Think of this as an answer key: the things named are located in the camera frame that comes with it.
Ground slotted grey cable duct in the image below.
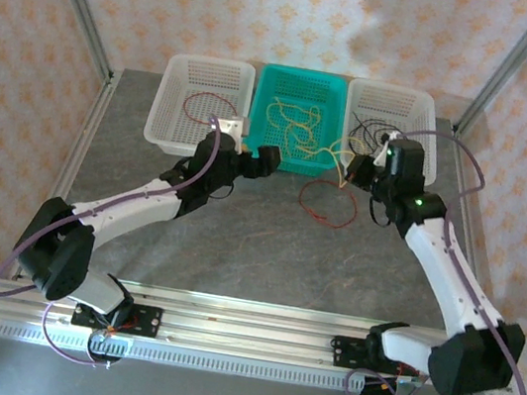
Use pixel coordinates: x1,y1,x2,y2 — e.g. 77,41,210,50
87,333,410,395

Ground teal perforated plastic basket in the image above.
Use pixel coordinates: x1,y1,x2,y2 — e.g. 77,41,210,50
237,58,354,183

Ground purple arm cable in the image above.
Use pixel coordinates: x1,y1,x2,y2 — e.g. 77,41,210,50
342,122,527,395
0,83,225,381

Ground white perforated plastic basket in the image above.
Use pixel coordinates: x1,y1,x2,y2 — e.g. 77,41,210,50
334,75,450,195
140,48,259,168

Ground aluminium frame side rail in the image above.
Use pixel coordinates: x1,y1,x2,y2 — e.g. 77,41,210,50
413,120,524,353
9,55,125,292

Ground thin black cable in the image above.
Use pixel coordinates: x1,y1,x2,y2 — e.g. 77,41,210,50
350,115,393,146
369,127,391,151
346,111,375,148

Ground aluminium frame cross rails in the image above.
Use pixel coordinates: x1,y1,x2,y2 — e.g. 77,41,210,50
0,259,522,395

